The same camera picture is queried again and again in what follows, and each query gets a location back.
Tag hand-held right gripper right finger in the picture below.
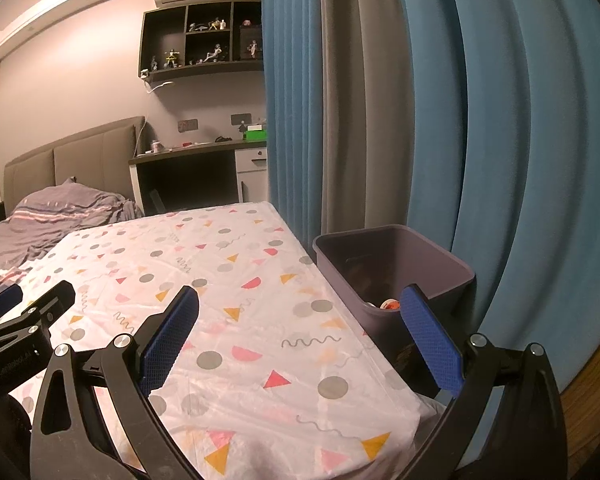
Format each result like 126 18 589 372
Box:
400 284 568 480

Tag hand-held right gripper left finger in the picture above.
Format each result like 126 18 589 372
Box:
29 285 206 480

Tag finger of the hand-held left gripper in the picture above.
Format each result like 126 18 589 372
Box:
0 282 25 331
0 280 77 393

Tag grey plastic bin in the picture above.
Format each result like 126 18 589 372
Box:
312 225 477 401

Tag patterned white tablecloth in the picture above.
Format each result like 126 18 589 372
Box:
0 201 421 480

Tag grey striped blanket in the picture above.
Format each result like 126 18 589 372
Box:
0 177 146 311

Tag grey padded headboard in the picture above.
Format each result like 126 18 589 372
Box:
4 116 147 211

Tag white drawer cabinet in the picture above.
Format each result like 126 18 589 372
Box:
235 147 270 206

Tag dark top desk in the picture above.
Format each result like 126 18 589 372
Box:
128 140 270 213

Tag blue grey curtain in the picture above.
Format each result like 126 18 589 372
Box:
260 0 600 396

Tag group of shelf figurines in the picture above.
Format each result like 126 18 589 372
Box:
150 17 263 68

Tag dark wall shelf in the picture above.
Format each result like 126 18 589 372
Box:
139 0 265 83

